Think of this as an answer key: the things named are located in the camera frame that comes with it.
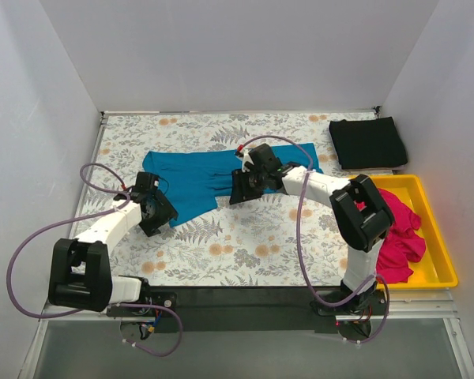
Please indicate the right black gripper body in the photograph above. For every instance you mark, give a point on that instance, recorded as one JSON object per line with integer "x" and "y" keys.
{"x": 241, "y": 186}

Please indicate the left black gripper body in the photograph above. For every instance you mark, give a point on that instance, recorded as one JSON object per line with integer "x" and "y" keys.
{"x": 163, "y": 213}

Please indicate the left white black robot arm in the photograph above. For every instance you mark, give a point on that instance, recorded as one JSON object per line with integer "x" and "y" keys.
{"x": 80, "y": 267}

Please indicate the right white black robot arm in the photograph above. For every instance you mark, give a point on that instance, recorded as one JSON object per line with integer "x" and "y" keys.
{"x": 362, "y": 215}

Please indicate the floral patterned table mat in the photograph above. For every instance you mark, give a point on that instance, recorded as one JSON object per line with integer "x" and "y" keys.
{"x": 275, "y": 240}

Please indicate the folded black t shirt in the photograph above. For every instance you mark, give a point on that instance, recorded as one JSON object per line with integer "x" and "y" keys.
{"x": 368, "y": 144}

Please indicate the magenta pink t shirt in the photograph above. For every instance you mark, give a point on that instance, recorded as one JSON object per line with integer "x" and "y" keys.
{"x": 402, "y": 244}

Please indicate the yellow plastic tray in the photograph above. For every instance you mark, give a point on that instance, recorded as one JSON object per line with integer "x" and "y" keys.
{"x": 435, "y": 270}

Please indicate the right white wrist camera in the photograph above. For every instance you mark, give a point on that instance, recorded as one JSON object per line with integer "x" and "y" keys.
{"x": 243, "y": 154}

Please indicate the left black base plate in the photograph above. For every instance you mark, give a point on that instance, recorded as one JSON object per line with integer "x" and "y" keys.
{"x": 165, "y": 299}

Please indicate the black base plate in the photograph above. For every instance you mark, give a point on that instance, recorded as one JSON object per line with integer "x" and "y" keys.
{"x": 365, "y": 304}
{"x": 165, "y": 299}

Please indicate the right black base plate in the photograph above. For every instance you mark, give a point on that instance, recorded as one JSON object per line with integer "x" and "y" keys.
{"x": 365, "y": 304}

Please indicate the aluminium frame rail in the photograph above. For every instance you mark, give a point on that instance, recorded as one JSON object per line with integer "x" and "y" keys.
{"x": 413, "y": 304}

